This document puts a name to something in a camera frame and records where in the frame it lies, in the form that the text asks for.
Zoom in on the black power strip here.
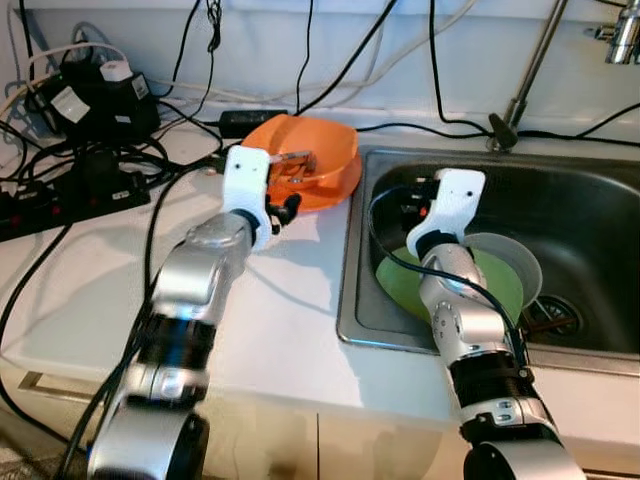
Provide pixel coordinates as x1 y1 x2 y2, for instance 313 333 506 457
0 150 151 241

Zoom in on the black power adapter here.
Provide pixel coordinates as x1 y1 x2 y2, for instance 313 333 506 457
218 109 289 139

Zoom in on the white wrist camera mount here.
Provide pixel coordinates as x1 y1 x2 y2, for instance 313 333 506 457
425 168 486 251
222 146 273 251

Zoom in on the translucent white bowl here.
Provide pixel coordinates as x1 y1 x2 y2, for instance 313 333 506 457
462 232 543 311

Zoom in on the chrome wall tap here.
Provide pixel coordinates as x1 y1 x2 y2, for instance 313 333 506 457
588 0 640 66

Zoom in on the brass cabinet handle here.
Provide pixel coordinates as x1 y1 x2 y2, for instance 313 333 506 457
15 370 51 394

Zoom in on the orange plastic bowl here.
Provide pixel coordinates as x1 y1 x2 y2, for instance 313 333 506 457
240 113 363 201

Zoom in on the slim steel faucet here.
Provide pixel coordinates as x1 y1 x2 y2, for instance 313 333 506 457
488 0 569 153

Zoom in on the white kitchen cabinet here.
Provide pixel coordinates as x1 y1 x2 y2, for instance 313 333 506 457
0 355 640 480

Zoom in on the sink drain strainer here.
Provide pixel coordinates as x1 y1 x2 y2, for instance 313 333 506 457
520 293 583 339

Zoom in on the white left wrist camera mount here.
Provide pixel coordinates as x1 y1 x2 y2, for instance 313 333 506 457
222 146 273 251

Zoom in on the black power cable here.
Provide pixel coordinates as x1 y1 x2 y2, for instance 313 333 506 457
0 222 73 446

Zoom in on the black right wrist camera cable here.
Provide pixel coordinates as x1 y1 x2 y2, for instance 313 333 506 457
366 184 529 356

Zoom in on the wooden chopstick with steel tip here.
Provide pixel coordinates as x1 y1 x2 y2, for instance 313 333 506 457
278 166 315 188
270 148 318 167

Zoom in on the stainless steel sink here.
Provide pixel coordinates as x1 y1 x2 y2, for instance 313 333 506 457
337 147 640 356

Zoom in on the green plate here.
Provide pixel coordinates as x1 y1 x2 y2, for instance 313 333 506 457
376 245 526 326

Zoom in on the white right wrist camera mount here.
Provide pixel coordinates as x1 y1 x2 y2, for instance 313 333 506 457
425 168 486 251

